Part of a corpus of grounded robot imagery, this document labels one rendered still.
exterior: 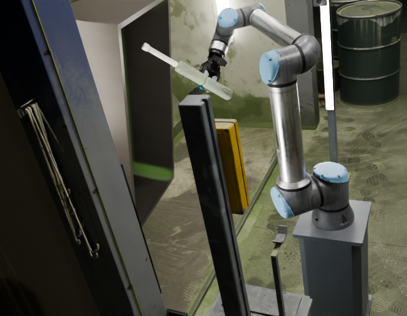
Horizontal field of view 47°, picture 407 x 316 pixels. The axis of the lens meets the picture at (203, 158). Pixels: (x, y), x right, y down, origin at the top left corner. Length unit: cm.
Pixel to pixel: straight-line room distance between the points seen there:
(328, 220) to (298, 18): 226
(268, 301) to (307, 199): 54
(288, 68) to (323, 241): 82
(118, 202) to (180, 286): 135
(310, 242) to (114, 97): 112
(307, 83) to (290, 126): 238
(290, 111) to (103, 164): 75
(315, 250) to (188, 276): 100
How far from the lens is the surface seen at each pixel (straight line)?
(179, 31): 450
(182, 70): 216
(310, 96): 428
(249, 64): 433
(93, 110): 152
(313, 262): 229
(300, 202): 203
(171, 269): 304
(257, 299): 171
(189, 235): 327
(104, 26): 211
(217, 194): 115
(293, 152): 193
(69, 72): 144
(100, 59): 218
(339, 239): 215
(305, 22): 407
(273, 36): 208
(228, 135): 112
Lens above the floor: 204
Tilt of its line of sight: 29 degrees down
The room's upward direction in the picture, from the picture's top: 12 degrees counter-clockwise
